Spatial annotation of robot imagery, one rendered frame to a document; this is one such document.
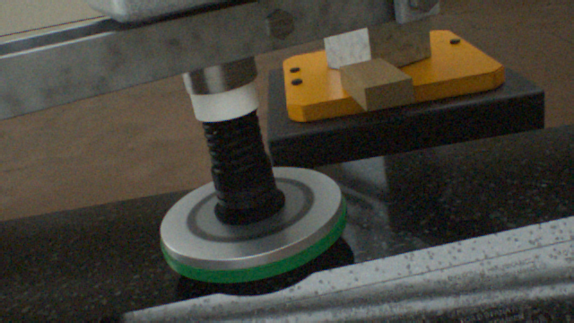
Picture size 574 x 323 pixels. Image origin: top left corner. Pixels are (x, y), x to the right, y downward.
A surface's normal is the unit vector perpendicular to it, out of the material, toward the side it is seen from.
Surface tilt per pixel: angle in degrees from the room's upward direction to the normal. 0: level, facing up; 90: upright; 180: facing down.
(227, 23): 90
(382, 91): 90
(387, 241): 0
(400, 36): 90
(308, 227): 0
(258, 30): 90
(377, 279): 45
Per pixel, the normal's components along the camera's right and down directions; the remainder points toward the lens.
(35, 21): -0.02, 0.40
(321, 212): -0.18, -0.90
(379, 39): 0.51, 0.26
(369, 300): -0.05, -0.36
